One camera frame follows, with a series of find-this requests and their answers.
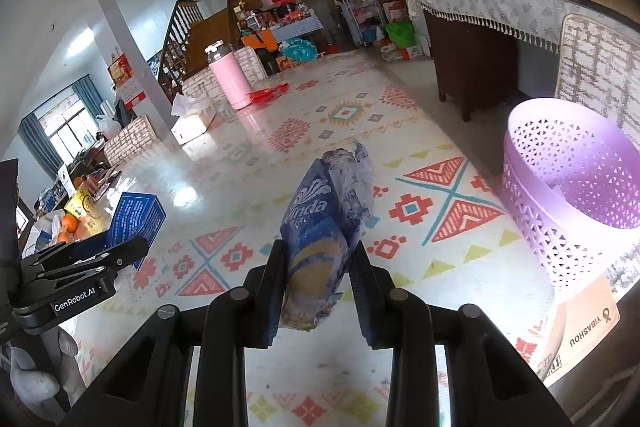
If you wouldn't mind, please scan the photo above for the teal bag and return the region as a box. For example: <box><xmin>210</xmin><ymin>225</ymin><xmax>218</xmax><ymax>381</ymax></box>
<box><xmin>281</xmin><ymin>38</ymin><xmax>319</xmax><ymax>64</ymax></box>

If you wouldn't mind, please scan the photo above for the purple plastic basket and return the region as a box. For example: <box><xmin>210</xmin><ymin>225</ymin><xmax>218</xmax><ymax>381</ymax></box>
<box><xmin>501</xmin><ymin>98</ymin><xmax>640</xmax><ymax>294</ymax></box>

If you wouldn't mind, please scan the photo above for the pink thermos bottle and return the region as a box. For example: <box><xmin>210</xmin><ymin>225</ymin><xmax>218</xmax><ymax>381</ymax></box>
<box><xmin>204</xmin><ymin>39</ymin><xmax>254</xmax><ymax>111</ymax></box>

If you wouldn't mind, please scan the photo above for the person's left hand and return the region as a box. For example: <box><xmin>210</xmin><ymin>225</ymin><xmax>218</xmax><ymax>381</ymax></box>
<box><xmin>10</xmin><ymin>326</ymin><xmax>87</xmax><ymax>423</ymax></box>

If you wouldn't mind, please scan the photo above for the red wall calendar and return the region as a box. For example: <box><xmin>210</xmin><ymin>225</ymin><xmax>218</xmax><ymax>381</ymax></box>
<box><xmin>106</xmin><ymin>54</ymin><xmax>147</xmax><ymax>106</ymax></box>

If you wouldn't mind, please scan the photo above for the dark blue box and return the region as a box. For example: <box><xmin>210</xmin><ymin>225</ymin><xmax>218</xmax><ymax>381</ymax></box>
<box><xmin>106</xmin><ymin>193</ymin><xmax>167</xmax><ymax>270</ymax></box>

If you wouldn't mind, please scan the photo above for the patterned chair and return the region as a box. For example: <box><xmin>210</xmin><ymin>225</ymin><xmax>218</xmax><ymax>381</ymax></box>
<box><xmin>234</xmin><ymin>47</ymin><xmax>269</xmax><ymax>84</ymax></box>
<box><xmin>104</xmin><ymin>116</ymin><xmax>167</xmax><ymax>168</ymax></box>
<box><xmin>553</xmin><ymin>13</ymin><xmax>640</xmax><ymax>134</ymax></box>
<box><xmin>181</xmin><ymin>69</ymin><xmax>227</xmax><ymax>101</ymax></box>

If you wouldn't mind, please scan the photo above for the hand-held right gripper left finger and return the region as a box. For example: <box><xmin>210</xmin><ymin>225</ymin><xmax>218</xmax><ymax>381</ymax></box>
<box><xmin>60</xmin><ymin>242</ymin><xmax>287</xmax><ymax>427</ymax></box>

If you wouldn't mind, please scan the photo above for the dark wooden sideboard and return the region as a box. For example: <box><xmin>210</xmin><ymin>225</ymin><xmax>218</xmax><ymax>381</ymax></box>
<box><xmin>424</xmin><ymin>9</ymin><xmax>561</xmax><ymax>124</ymax></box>

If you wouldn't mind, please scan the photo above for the brown cardboard box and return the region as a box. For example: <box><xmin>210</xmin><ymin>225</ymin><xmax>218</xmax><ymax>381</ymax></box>
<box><xmin>515</xmin><ymin>277</ymin><xmax>622</xmax><ymax>386</ymax></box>

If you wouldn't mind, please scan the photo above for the blue plastic tissue wrapper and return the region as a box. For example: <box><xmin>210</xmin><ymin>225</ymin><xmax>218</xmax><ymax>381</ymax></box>
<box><xmin>279</xmin><ymin>141</ymin><xmax>375</xmax><ymax>333</ymax></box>

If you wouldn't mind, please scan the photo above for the white tissue pack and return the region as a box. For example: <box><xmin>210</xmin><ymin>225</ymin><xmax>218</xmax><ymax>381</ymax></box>
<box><xmin>170</xmin><ymin>94</ymin><xmax>218</xmax><ymax>146</ymax></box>

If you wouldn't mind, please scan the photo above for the window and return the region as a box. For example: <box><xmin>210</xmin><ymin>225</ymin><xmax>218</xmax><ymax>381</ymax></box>
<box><xmin>37</xmin><ymin>94</ymin><xmax>97</xmax><ymax>164</ymax></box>

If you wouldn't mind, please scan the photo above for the cluttered side table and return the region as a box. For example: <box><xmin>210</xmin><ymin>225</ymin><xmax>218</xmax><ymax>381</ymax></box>
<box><xmin>269</xmin><ymin>13</ymin><xmax>327</xmax><ymax>44</ymax></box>

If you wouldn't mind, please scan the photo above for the green bag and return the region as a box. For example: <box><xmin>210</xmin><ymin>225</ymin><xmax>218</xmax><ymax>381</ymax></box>
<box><xmin>384</xmin><ymin>21</ymin><xmax>417</xmax><ymax>48</ymax></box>

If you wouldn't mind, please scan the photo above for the metal storage rack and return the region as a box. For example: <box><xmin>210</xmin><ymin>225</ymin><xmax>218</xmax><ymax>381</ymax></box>
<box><xmin>341</xmin><ymin>0</ymin><xmax>387</xmax><ymax>48</ymax></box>

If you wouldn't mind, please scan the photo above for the white plastic bag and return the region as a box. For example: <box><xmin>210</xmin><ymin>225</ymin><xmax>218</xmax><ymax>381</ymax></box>
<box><xmin>96</xmin><ymin>103</ymin><xmax>122</xmax><ymax>138</ymax></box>

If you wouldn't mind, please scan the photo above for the red plastic bag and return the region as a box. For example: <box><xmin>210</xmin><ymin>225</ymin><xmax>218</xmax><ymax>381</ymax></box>
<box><xmin>247</xmin><ymin>83</ymin><xmax>292</xmax><ymax>106</ymax></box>

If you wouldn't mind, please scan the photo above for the floral sideboard cloth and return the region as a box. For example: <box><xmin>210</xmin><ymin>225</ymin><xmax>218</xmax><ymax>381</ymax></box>
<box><xmin>406</xmin><ymin>0</ymin><xmax>640</xmax><ymax>55</ymax></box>

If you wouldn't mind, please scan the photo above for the yellow food box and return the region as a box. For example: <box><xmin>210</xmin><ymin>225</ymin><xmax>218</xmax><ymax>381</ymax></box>
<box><xmin>64</xmin><ymin>186</ymin><xmax>99</xmax><ymax>221</ymax></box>

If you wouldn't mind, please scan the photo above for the blue curtain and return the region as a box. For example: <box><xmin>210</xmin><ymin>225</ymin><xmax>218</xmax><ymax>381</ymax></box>
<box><xmin>72</xmin><ymin>76</ymin><xmax>107</xmax><ymax>118</ymax></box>
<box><xmin>19</xmin><ymin>114</ymin><xmax>62</xmax><ymax>178</ymax></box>

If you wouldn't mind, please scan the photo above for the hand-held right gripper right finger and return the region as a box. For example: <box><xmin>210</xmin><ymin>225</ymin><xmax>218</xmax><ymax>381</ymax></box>
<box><xmin>349</xmin><ymin>243</ymin><xmax>571</xmax><ymax>427</ymax></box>

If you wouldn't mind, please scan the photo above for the translucent plastic bag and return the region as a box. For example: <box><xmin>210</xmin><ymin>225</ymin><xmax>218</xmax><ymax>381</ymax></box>
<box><xmin>21</xmin><ymin>211</ymin><xmax>67</xmax><ymax>259</ymax></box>

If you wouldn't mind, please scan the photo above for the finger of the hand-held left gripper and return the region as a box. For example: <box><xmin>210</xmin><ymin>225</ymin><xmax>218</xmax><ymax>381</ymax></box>
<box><xmin>37</xmin><ymin>237</ymin><xmax>152</xmax><ymax>284</ymax></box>
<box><xmin>20</xmin><ymin>232</ymin><xmax>109</xmax><ymax>271</ymax></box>

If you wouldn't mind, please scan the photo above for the wooden staircase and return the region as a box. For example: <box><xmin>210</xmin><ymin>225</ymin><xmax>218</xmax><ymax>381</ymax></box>
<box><xmin>156</xmin><ymin>0</ymin><xmax>282</xmax><ymax>91</ymax></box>

